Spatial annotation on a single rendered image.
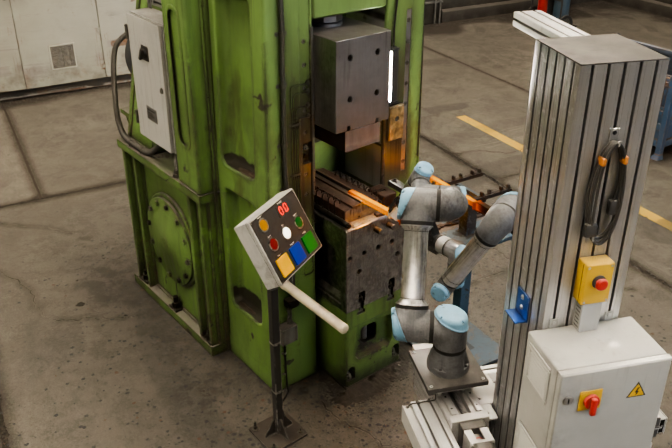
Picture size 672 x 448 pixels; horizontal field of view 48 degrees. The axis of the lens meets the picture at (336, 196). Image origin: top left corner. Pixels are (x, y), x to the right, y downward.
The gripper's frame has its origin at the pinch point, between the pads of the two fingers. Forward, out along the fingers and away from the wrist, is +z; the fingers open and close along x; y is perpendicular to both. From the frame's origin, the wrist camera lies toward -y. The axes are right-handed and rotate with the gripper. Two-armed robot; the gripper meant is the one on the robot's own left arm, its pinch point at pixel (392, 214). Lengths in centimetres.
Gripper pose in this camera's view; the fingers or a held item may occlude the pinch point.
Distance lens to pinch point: 337.7
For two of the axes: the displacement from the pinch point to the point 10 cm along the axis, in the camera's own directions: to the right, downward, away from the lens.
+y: 5.4, 7.4, -3.9
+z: -3.0, 6.1, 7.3
